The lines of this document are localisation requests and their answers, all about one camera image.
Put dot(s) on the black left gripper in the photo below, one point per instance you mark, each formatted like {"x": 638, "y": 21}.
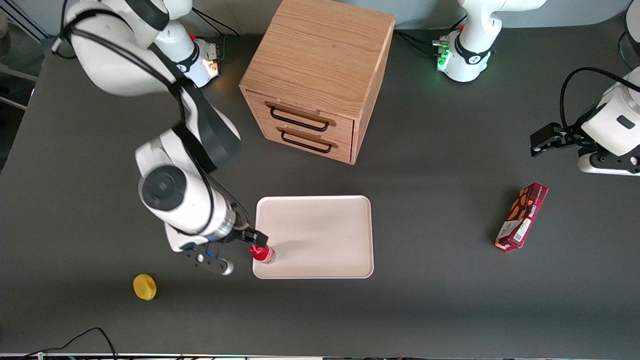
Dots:
{"x": 571, "y": 135}

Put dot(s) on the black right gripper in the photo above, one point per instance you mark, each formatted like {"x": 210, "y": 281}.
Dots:
{"x": 243, "y": 234}

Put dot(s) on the small red coke bottle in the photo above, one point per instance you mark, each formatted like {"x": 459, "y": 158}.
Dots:
{"x": 263, "y": 255}

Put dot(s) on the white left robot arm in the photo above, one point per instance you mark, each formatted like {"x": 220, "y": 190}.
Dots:
{"x": 617, "y": 120}

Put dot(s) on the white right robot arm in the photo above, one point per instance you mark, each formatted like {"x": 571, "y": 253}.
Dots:
{"x": 115, "y": 70}

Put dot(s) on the pale pink rectangular tray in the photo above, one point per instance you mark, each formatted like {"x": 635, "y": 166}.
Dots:
{"x": 320, "y": 230}

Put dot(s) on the red snack box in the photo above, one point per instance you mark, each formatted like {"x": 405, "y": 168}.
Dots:
{"x": 521, "y": 217}

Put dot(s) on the wooden drawer front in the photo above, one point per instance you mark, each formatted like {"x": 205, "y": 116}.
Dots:
{"x": 312, "y": 142}
{"x": 305, "y": 116}

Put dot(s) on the yellow lemon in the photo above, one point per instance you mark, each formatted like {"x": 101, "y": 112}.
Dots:
{"x": 144, "y": 287}

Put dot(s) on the wooden drawer cabinet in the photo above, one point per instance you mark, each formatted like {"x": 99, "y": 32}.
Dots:
{"x": 320, "y": 55}

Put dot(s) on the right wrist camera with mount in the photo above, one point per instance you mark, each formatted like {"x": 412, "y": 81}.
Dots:
{"x": 210, "y": 260}

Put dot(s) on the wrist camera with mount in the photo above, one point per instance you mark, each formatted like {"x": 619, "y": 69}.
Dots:
{"x": 607, "y": 164}
{"x": 210, "y": 260}

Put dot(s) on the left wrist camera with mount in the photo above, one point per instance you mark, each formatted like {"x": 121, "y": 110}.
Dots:
{"x": 607, "y": 164}

